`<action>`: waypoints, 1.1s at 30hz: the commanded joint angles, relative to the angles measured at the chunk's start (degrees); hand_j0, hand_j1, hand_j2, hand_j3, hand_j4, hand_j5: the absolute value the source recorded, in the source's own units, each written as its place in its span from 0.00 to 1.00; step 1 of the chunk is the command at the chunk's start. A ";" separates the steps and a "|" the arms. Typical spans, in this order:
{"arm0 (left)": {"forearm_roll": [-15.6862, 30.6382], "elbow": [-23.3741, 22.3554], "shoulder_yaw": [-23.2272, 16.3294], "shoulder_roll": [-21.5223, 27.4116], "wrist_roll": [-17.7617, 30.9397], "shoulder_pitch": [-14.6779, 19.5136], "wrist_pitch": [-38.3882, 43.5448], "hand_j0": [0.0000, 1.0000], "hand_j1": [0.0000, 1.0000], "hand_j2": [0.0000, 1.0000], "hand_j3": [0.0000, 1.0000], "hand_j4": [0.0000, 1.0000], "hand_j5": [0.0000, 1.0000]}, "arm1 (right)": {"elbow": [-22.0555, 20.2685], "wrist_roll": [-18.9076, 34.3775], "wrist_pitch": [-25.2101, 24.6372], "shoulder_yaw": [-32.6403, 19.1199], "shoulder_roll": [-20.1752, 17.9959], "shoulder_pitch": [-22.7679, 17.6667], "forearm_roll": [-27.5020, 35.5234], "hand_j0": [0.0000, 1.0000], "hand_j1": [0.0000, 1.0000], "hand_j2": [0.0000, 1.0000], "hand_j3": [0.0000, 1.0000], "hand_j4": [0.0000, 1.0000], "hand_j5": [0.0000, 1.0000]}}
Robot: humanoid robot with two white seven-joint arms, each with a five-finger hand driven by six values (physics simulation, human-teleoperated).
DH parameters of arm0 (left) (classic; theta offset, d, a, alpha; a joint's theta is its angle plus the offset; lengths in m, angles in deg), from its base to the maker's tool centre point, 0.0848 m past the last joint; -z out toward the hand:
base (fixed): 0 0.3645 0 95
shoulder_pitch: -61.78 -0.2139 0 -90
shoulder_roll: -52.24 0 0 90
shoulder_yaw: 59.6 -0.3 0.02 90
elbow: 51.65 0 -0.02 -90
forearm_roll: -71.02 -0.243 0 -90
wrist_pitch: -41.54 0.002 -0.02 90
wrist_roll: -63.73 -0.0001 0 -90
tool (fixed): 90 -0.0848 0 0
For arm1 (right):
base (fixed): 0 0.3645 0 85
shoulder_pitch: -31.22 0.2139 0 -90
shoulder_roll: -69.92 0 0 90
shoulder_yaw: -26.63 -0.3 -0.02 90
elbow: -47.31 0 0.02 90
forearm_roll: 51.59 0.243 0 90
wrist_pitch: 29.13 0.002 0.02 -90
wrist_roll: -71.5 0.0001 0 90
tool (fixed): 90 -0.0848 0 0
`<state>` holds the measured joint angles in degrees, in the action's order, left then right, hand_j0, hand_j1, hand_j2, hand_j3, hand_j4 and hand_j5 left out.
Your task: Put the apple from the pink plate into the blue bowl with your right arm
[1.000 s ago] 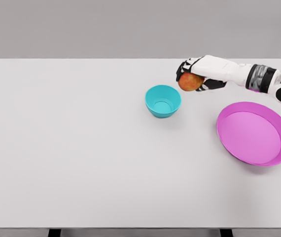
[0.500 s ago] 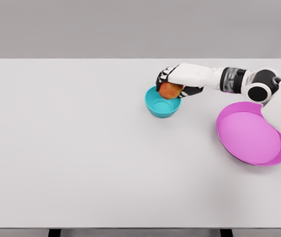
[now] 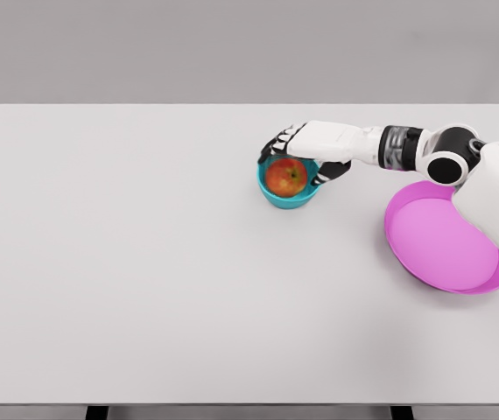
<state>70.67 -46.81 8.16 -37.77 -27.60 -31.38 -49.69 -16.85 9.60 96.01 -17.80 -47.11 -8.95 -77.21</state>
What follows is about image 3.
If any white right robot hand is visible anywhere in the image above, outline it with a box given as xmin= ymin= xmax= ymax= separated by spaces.
xmin=258 ymin=120 xmax=363 ymax=186

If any red apple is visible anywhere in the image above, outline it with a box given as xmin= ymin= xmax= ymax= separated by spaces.
xmin=265 ymin=157 xmax=309 ymax=197

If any blue bowl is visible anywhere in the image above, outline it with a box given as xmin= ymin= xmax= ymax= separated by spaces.
xmin=256 ymin=154 xmax=324 ymax=210

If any pink plate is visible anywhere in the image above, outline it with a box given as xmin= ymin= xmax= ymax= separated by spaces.
xmin=383 ymin=181 xmax=499 ymax=295

